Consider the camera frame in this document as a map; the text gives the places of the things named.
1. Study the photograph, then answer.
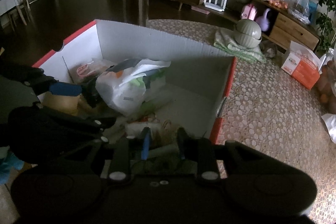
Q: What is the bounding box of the white router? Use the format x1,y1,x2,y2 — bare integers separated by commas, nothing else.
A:
203,0,227,12

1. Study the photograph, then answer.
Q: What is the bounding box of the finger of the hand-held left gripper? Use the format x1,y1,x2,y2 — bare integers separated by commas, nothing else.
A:
39,106,116,143
0,59,82,96

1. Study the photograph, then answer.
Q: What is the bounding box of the purple swan toy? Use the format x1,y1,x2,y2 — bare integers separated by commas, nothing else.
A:
256,8,275,31

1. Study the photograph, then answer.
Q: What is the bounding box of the pink flat box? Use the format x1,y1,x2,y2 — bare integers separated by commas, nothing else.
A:
191,5,211,15

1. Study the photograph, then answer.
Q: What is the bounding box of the black packet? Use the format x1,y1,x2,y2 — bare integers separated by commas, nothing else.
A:
80,81,103,109

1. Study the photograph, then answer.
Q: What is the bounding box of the orange brown fabric bag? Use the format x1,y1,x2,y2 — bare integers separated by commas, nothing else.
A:
315,59,336,109

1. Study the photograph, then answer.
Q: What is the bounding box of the table with white cloth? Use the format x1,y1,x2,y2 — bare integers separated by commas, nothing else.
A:
0,0,22,28

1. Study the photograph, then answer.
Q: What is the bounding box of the small glass jar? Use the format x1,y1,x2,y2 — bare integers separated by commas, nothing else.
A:
261,40,279,59

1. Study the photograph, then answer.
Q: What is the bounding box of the white paper bag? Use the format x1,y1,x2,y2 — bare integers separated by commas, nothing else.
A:
321,113,336,144

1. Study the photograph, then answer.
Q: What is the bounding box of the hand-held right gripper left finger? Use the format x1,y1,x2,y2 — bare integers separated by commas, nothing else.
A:
34,127,151,186

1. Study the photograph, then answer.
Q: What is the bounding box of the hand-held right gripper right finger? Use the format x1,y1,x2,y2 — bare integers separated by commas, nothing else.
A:
176,127,297,185

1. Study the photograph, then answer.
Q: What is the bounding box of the grey round bowl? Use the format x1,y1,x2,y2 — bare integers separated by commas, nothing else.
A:
234,19,263,49

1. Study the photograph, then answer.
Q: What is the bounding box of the white plastic shopping bag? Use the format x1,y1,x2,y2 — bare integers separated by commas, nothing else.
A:
95,59,172,117

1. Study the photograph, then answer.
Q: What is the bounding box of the clear plastic carrier bag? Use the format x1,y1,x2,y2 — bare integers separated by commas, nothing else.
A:
287,0,313,25

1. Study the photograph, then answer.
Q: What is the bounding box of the wooden chair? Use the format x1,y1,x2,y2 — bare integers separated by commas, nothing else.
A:
20,0,34,26

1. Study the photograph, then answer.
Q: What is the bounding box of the wooden television cabinet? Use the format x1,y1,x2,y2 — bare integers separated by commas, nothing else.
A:
148,0,322,52

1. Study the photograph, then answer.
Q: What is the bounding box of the pink toy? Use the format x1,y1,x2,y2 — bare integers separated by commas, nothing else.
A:
240,3,259,21

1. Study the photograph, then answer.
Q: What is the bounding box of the orange white tissue box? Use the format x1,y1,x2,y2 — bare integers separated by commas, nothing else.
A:
281,40,322,90

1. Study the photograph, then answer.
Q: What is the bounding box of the green folded cloth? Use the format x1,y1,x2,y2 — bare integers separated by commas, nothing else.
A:
213,29,266,63

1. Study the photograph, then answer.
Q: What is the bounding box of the red cardboard shoe box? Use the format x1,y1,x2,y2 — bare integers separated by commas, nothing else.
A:
31,19,237,178

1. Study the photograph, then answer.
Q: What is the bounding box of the tall glass jar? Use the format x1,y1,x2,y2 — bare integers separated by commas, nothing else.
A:
122,0,150,26

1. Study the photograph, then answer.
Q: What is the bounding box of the blue cloth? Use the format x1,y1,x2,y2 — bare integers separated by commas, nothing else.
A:
0,151,25,185

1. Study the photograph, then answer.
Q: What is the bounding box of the tall green houseplant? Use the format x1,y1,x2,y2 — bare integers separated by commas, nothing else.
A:
315,0,336,52

